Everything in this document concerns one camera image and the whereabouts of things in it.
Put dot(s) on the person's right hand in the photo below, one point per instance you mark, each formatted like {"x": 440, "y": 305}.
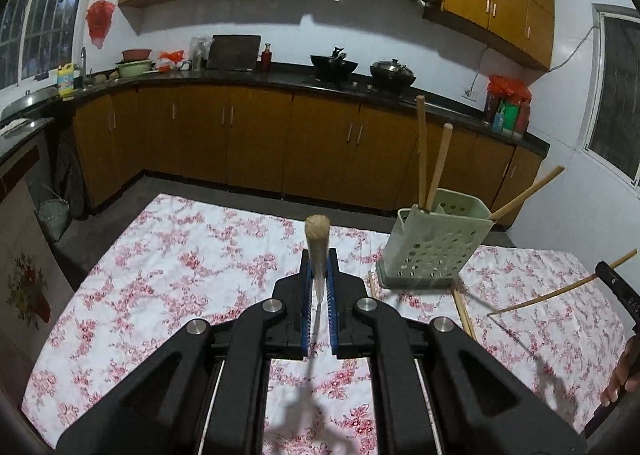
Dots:
{"x": 627, "y": 370}

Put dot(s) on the clear plastic bag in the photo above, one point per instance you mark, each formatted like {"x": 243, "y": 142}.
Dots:
{"x": 198, "y": 54}

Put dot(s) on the red hanging plastic bag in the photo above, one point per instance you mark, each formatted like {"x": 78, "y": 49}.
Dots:
{"x": 100, "y": 17}

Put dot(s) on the red plastic bag over bottles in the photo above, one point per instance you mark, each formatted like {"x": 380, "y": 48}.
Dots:
{"x": 507, "y": 87}

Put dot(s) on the woven basket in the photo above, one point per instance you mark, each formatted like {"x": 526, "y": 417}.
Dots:
{"x": 52, "y": 217}

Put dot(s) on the white wall socket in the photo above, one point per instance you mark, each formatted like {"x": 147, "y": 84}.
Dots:
{"x": 468, "y": 92}

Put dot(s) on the dark pot with lid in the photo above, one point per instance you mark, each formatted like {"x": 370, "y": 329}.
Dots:
{"x": 392, "y": 72}

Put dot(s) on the black kitchen countertop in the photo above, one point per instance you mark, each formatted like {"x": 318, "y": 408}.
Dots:
{"x": 225, "y": 76}

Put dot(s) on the dark hanging cloth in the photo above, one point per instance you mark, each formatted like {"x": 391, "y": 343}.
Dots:
{"x": 67, "y": 175}

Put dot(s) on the black gas stove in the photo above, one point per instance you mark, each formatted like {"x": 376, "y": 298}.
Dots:
{"x": 357, "y": 83}

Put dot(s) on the dark bottle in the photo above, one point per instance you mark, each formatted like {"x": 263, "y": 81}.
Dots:
{"x": 489, "y": 110}

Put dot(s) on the yellow detergent bottle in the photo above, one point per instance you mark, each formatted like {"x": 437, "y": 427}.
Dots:
{"x": 66, "y": 80}

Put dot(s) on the barred window with white frame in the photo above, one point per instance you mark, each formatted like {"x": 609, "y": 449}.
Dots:
{"x": 40, "y": 10}
{"x": 620, "y": 100}

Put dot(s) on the green perforated chopstick holder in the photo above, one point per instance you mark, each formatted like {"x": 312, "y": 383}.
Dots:
{"x": 435, "y": 250}

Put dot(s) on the green basin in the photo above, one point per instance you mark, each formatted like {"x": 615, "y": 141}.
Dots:
{"x": 134, "y": 69}

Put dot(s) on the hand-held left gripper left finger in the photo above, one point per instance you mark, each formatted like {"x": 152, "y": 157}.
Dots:
{"x": 303, "y": 305}

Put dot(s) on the metal pan lid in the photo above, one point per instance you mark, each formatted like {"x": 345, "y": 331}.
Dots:
{"x": 35, "y": 97}

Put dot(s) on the metal faucet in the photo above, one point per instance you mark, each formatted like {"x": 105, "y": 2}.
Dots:
{"x": 83, "y": 57}

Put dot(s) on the wooden lower cabinets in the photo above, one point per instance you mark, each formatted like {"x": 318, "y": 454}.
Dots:
{"x": 250, "y": 135}

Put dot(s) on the small blue box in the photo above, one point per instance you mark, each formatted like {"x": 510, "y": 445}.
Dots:
{"x": 498, "y": 122}

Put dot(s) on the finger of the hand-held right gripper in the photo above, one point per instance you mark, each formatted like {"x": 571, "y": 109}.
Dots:
{"x": 612, "y": 280}

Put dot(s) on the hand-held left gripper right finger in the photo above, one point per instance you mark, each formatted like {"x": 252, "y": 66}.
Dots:
{"x": 334, "y": 305}

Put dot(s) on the red and white plastic bag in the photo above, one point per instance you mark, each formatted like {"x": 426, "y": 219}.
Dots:
{"x": 172, "y": 57}

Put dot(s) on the green bottle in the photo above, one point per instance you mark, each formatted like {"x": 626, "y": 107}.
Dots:
{"x": 510, "y": 115}

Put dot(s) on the red basin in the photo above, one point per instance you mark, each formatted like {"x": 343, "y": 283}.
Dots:
{"x": 136, "y": 55}

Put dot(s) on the black wok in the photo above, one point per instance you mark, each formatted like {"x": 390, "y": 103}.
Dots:
{"x": 332, "y": 67}

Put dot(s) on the dark cutting board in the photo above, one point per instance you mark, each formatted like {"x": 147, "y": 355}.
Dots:
{"x": 234, "y": 52}

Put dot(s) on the red sauce bottle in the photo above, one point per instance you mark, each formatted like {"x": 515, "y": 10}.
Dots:
{"x": 266, "y": 59}

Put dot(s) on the red floral tablecloth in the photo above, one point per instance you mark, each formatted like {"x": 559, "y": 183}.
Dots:
{"x": 175, "y": 275}

